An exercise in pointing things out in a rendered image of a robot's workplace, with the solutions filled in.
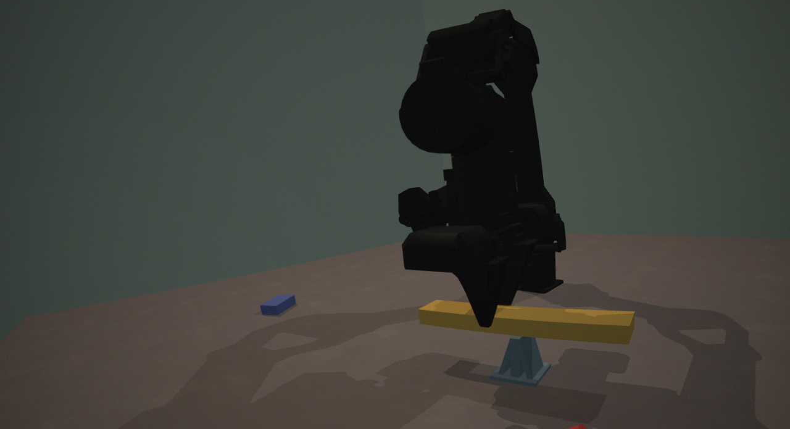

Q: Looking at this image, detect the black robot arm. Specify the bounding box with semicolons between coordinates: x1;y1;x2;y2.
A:
398;9;566;294

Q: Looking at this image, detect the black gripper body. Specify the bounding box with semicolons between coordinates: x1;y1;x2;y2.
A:
402;152;551;273

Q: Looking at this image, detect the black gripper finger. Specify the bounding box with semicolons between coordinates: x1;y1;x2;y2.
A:
452;256;509;328
497;239;538;306

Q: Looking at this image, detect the yellow wooden beam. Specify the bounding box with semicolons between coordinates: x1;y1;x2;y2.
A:
418;300;635;345

